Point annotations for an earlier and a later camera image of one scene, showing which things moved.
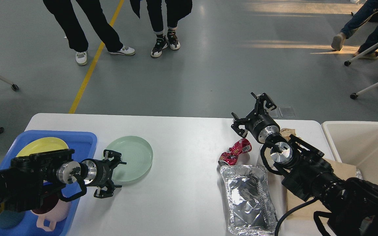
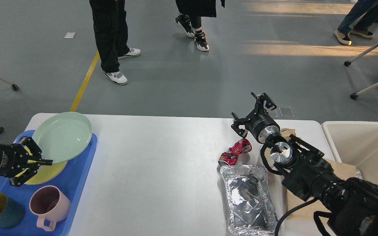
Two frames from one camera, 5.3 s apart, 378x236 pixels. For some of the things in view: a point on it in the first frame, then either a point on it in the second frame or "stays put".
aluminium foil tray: x=251 y=206 stays put
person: x=175 y=9 to x=191 y=11
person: x=62 y=10 to x=110 y=23
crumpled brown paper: x=286 y=132 stays put
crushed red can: x=229 y=158 stays put
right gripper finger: x=239 y=121 stays put
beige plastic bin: x=372 y=147 stays put
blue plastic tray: x=84 y=144 stays put
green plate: x=138 y=154 to x=61 y=136
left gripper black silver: x=99 y=172 to x=0 y=159
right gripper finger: x=269 y=103 stays put
